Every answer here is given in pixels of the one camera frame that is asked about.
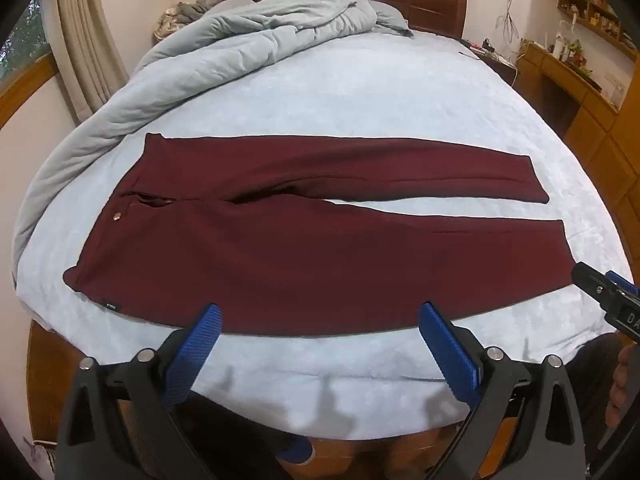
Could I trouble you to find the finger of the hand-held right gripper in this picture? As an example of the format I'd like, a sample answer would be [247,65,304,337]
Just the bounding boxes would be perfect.
[571,261,638,313]

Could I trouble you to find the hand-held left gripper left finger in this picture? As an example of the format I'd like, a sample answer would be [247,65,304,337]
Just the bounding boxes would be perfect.
[57,303,223,480]

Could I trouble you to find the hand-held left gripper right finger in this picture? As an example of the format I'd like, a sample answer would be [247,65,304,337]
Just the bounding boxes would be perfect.
[419,301,586,480]

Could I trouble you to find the maroon pants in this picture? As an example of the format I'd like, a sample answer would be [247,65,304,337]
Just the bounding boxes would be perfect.
[62,132,577,337]

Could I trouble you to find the person's right hand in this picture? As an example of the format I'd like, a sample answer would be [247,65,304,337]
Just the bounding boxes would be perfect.
[604,346,640,430]

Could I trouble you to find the person's dark clothing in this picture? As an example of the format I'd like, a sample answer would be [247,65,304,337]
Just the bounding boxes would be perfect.
[574,332,626,467]

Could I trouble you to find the blue slipper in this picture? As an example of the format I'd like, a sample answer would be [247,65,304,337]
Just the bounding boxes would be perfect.
[276,434,314,464]

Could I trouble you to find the wooden desk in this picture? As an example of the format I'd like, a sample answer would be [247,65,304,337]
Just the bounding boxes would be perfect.
[515,40,640,243]

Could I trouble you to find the nightstand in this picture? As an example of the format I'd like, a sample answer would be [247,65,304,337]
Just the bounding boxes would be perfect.
[462,37,522,88]

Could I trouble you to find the light blue bed sheet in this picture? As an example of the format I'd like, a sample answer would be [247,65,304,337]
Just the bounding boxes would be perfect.
[12,25,633,480]

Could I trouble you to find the dark wooden headboard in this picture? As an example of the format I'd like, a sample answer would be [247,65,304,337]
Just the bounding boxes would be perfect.
[221,0,468,41]

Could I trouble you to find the patterned pillow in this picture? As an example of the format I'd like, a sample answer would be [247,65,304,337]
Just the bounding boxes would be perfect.
[153,7,187,42]

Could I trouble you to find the grey duvet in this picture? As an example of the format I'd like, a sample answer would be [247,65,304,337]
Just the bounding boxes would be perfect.
[12,0,416,288]

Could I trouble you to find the beige curtain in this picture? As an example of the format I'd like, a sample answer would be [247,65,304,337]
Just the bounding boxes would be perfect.
[54,0,132,127]

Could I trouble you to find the grey garment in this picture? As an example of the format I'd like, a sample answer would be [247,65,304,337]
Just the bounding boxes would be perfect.
[174,1,215,25]

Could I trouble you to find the white wall socket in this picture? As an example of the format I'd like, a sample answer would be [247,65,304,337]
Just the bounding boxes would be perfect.
[602,73,627,109]

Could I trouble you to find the wooden wall shelf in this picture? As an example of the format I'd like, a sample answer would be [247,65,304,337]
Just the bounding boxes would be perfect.
[556,0,640,63]

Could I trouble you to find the window with wooden frame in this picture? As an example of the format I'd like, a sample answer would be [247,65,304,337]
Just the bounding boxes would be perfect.
[0,0,57,128]

